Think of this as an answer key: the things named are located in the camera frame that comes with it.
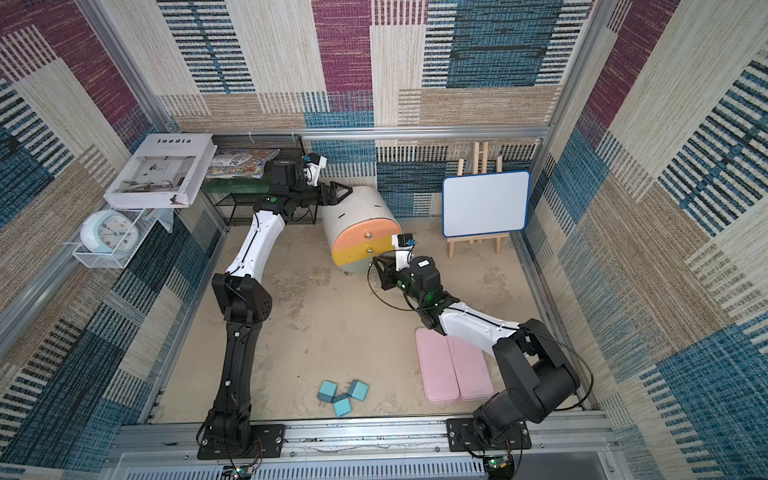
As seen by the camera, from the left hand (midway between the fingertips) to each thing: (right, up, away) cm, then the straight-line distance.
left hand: (342, 188), depth 93 cm
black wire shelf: (-44, -3, +26) cm, 51 cm away
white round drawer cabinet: (+7, -3, +3) cm, 8 cm away
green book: (-32, +1, 0) cm, 32 cm away
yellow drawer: (+6, -19, +2) cm, 20 cm away
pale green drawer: (+4, -25, +9) cm, 27 cm away
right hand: (+11, -20, -10) cm, 25 cm away
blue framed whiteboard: (+47, -3, +9) cm, 47 cm away
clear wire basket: (-46, -11, -18) cm, 50 cm away
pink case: (+31, -51, -10) cm, 61 cm away
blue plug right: (+6, -55, -13) cm, 57 cm away
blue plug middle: (+2, -58, -15) cm, 60 cm away
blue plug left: (-2, -56, -13) cm, 57 cm away
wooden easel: (+53, -14, +14) cm, 56 cm away
